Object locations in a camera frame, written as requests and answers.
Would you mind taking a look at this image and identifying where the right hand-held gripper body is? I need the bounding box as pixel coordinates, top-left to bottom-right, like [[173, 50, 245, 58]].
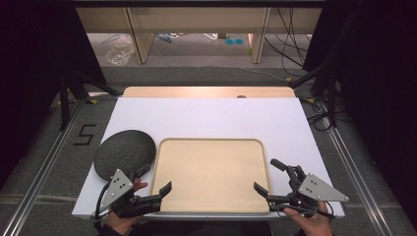
[[268, 164, 350, 218]]

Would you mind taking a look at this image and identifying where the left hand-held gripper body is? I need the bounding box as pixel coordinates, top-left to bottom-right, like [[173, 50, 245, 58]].
[[99, 168, 163, 219]]

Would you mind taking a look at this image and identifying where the person's right hand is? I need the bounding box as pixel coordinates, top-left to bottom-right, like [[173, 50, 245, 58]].
[[282, 201, 334, 236]]

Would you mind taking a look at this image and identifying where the person's left hand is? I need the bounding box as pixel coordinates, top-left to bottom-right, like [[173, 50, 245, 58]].
[[103, 178, 149, 236]]

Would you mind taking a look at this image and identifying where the dark grey round plate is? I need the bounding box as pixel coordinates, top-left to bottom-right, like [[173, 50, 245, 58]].
[[93, 129, 157, 182]]

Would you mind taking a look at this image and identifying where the beige rectangular tray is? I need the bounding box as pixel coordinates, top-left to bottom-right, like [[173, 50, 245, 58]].
[[149, 137, 273, 214]]

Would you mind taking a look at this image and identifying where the white board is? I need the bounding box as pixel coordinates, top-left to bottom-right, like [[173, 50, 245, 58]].
[[71, 96, 346, 220]]

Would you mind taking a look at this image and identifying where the black tripod stand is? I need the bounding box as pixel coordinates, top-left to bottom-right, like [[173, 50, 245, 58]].
[[58, 69, 122, 132], [288, 60, 340, 129]]

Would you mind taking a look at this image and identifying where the wooden table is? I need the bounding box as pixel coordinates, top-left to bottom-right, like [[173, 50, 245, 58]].
[[121, 86, 297, 99]]

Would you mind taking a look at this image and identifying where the clear plastic bag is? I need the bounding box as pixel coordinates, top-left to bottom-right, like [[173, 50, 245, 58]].
[[104, 34, 136, 67]]

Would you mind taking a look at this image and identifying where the black curtain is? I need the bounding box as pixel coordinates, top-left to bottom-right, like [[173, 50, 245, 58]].
[[0, 0, 108, 190], [303, 0, 417, 230]]

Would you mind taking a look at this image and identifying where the wooden desk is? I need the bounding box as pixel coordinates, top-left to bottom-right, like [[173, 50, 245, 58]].
[[75, 6, 324, 66]]

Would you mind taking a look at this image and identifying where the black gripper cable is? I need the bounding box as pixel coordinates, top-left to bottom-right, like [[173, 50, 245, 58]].
[[276, 202, 336, 220], [93, 180, 112, 227]]

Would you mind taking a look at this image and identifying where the metal floor rail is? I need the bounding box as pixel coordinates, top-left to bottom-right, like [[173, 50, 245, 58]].
[[0, 97, 89, 236], [319, 114, 396, 236]]

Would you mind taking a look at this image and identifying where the black floor cable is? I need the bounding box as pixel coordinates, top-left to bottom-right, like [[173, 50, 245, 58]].
[[300, 97, 332, 133]]

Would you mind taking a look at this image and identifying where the white floor cable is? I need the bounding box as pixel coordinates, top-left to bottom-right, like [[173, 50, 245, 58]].
[[240, 66, 291, 83]]

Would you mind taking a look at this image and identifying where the bundle of black cables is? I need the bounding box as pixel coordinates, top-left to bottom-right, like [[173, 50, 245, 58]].
[[264, 7, 317, 69]]

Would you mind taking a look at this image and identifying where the light blue cable heap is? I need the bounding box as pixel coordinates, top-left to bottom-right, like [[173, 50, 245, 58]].
[[152, 31, 180, 44]]

